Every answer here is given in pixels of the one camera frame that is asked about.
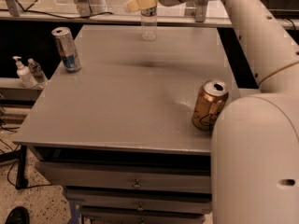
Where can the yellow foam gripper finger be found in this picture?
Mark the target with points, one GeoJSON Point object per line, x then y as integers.
{"type": "Point", "coordinates": [135, 5]}

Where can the clear plastic water bottle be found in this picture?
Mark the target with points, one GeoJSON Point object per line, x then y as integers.
{"type": "Point", "coordinates": [149, 23]}

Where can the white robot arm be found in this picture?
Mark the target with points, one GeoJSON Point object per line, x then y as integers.
{"type": "Point", "coordinates": [255, 142]}

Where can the small clear plastic bottle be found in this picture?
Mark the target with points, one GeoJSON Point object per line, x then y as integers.
{"type": "Point", "coordinates": [38, 73]}

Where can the white pump dispenser bottle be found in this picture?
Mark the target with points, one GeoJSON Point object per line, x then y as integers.
{"type": "Point", "coordinates": [24, 73]}

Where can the silver blue energy drink can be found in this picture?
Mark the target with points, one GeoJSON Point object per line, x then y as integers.
{"type": "Point", "coordinates": [67, 49]}

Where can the gold soda can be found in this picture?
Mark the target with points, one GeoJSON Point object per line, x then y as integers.
{"type": "Point", "coordinates": [211, 99]}

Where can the grey drawer cabinet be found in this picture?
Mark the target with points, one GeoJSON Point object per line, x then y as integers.
{"type": "Point", "coordinates": [132, 101]}

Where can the top grey drawer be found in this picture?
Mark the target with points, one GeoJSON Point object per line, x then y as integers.
{"type": "Point", "coordinates": [124, 177]}

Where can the grey drawer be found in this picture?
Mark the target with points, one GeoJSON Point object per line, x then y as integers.
{"type": "Point", "coordinates": [142, 200]}
{"type": "Point", "coordinates": [130, 216]}
{"type": "Point", "coordinates": [124, 177]}

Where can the middle grey drawer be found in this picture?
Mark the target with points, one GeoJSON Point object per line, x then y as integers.
{"type": "Point", "coordinates": [142, 200]}

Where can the black stand leg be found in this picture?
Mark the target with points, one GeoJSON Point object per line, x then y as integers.
{"type": "Point", "coordinates": [21, 181]}

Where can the bottom grey drawer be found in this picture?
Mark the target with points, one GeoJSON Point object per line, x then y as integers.
{"type": "Point", "coordinates": [130, 216]}

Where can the black shoe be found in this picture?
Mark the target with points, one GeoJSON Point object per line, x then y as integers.
{"type": "Point", "coordinates": [19, 215]}

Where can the grey metal window rail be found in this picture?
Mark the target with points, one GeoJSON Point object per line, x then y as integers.
{"type": "Point", "coordinates": [115, 19]}

